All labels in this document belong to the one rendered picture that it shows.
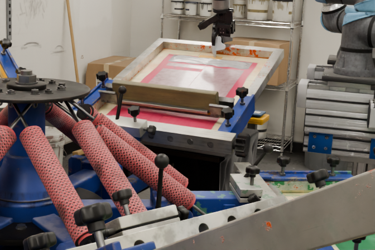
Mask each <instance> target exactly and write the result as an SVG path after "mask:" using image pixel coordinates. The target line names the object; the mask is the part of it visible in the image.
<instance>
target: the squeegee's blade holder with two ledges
mask: <svg viewBox="0 0 375 250"><path fill-rule="evenodd" d="M122 103H126V104H134V105H142V106H148V107H156V108H164V109H173V110H181V111H186V112H194V113H203V114H208V113H209V110H206V109H197V108H188V107H180V106H175V105H166V104H157V103H149V102H140V101H135V100H127V99H122Z"/></svg>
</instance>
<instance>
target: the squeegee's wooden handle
mask: <svg viewBox="0 0 375 250"><path fill-rule="evenodd" d="M120 86H125V87H126V89H127V91H126V93H125V94H123V99H127V100H135V101H140V102H149V103H157V104H166V105H175V106H180V107H188V108H197V109H206V110H209V113H210V107H209V104H217V105H219V93H218V92H217V91H211V90H202V89H193V88H183V87H178V86H168V85H158V84H149V83H140V82H134V81H125V80H114V81H113V82H112V88H113V92H116V93H117V95H118V100H119V92H118V88H119V87H120Z"/></svg>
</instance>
